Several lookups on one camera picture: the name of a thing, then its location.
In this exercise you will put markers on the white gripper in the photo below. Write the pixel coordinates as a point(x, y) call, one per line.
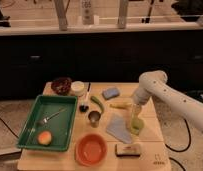
point(140, 97)

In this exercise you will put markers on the yellow banana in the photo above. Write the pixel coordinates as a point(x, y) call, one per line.
point(120, 105)

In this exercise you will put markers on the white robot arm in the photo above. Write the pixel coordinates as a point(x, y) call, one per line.
point(155, 83)

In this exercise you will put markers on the red orange bowl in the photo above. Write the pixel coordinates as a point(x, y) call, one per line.
point(90, 150)

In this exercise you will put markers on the white small bowl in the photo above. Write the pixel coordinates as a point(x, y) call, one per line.
point(77, 88)

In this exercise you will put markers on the dark red bowl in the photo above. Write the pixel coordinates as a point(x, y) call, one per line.
point(61, 86)

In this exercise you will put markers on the green cup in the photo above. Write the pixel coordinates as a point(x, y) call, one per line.
point(136, 126)

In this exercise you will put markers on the blue grey cloth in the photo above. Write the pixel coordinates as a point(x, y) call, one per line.
point(117, 128)

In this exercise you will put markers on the blue sponge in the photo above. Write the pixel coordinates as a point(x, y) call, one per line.
point(110, 93)

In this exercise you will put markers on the green cucumber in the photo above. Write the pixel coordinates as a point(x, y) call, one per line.
point(98, 102)

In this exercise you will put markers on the metal cup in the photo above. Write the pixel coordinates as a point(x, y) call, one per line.
point(94, 117)

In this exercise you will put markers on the black white eraser block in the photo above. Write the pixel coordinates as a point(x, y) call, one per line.
point(127, 150)

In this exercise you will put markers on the green plastic tray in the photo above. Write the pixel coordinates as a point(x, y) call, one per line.
point(60, 126)

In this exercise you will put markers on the silver fork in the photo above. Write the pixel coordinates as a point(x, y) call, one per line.
point(46, 119)

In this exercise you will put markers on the peach fruit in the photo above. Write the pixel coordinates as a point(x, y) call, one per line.
point(44, 138)

